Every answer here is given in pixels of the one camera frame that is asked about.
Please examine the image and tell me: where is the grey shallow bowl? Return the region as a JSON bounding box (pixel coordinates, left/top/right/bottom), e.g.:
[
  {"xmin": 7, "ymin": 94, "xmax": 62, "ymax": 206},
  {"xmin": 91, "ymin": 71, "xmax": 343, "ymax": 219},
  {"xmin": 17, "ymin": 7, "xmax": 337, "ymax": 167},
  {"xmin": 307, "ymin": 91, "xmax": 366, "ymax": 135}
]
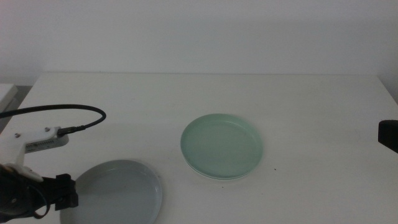
[{"xmin": 59, "ymin": 159, "xmax": 164, "ymax": 224}]

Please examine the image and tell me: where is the white shallow bowl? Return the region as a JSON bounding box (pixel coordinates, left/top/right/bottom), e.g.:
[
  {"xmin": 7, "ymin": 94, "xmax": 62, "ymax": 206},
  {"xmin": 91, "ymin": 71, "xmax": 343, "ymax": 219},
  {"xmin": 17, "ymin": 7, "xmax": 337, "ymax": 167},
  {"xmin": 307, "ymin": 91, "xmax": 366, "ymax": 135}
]
[{"xmin": 185, "ymin": 161, "xmax": 254, "ymax": 182}]

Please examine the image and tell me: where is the pale green shallow bowl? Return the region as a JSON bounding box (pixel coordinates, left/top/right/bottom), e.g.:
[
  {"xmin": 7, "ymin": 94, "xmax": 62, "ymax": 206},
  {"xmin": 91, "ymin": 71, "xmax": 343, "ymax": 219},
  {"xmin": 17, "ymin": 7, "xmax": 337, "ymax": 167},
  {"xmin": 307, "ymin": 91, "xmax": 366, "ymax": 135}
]
[{"xmin": 180, "ymin": 113, "xmax": 264, "ymax": 180}]

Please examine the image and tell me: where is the thin left gripper cable loop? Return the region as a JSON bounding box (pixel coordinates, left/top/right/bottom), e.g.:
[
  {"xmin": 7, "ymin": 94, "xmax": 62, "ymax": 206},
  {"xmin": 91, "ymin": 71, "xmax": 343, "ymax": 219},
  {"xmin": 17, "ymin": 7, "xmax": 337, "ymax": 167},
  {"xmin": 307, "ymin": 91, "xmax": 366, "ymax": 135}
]
[{"xmin": 29, "ymin": 185, "xmax": 52, "ymax": 220}]

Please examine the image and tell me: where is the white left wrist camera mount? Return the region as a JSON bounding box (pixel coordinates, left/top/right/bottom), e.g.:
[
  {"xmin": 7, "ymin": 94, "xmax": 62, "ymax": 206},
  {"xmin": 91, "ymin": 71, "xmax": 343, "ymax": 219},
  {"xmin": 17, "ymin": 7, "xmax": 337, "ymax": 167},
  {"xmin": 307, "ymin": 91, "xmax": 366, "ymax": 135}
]
[{"xmin": 0, "ymin": 125, "xmax": 70, "ymax": 183}]

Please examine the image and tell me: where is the black left camera cable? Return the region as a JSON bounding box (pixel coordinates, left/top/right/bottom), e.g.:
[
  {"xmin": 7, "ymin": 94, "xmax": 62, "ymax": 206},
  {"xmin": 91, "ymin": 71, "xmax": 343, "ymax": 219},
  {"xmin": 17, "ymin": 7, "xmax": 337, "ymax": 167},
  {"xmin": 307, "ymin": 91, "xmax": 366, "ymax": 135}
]
[{"xmin": 0, "ymin": 103, "xmax": 108, "ymax": 138}]

